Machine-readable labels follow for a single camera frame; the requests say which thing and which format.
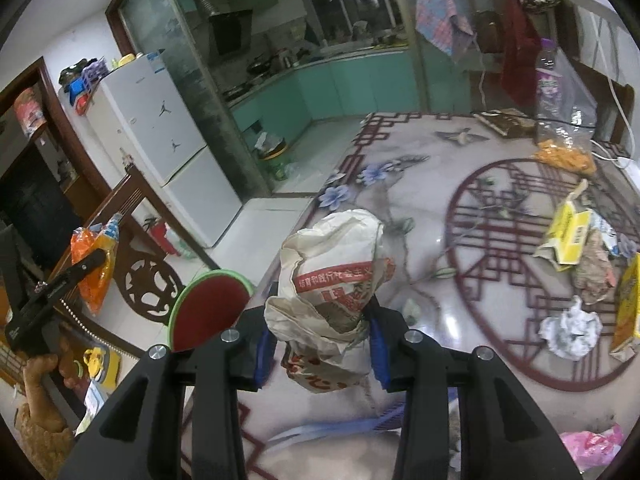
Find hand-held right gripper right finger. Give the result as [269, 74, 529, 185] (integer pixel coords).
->
[367, 306, 583, 480]

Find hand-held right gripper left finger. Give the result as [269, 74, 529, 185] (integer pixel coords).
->
[60, 306, 281, 480]

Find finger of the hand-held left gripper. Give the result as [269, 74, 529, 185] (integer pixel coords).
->
[29, 249, 109, 306]

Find orange snack bag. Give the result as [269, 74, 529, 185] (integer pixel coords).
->
[70, 214, 121, 317]

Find white paper bag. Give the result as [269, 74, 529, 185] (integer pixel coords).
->
[264, 208, 396, 396]

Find white paper ball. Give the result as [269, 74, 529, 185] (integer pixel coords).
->
[539, 296, 603, 360]

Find yellow box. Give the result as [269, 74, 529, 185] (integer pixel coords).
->
[532, 180, 596, 266]

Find brown paper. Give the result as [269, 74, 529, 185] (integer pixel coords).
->
[575, 227, 621, 305]

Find yellow drink carton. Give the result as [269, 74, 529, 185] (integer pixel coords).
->
[610, 254, 640, 361]

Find blue white wrapper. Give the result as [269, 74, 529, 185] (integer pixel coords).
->
[592, 212, 623, 256]

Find person's left forearm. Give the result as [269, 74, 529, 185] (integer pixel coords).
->
[14, 405, 77, 480]

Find person's left hand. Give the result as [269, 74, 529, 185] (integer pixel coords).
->
[22, 352, 66, 427]

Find carved wooden chair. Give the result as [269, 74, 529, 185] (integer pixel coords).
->
[30, 165, 221, 361]

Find yellow floor item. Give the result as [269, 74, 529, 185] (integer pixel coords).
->
[82, 347, 123, 391]

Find red fire extinguisher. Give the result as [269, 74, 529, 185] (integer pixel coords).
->
[145, 217, 181, 256]

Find white refrigerator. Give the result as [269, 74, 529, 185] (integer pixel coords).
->
[57, 52, 246, 248]

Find blue plastic baskets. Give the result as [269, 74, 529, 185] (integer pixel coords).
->
[60, 57, 108, 116]

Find green kitchen waste bin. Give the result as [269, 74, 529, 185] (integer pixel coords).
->
[255, 132, 291, 181]

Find pink plastic bag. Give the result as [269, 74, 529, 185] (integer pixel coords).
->
[560, 424, 626, 473]

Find brown patterned pouch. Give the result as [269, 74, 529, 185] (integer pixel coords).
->
[472, 109, 538, 138]

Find clear bag of orange snacks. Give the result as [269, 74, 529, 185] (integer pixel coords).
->
[532, 52, 601, 176]

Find teal kitchen cabinets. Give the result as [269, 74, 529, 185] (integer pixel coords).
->
[227, 50, 421, 131]

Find black range hood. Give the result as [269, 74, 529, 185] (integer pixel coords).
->
[192, 0, 253, 56]

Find purple cap water bottle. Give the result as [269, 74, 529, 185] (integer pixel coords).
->
[535, 37, 568, 121]

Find red garment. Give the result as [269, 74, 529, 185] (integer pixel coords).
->
[500, 0, 543, 106]

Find plain wooden chair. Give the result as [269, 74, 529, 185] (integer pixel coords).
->
[570, 57, 636, 146]

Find plaid towel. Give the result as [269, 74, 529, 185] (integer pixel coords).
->
[415, 0, 473, 63]

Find kitchen window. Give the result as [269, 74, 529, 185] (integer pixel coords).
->
[290, 0, 406, 43]

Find red wall hanging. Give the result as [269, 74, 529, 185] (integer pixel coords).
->
[14, 87, 48, 136]

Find white charging cable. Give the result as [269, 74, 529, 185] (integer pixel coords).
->
[592, 10, 632, 161]

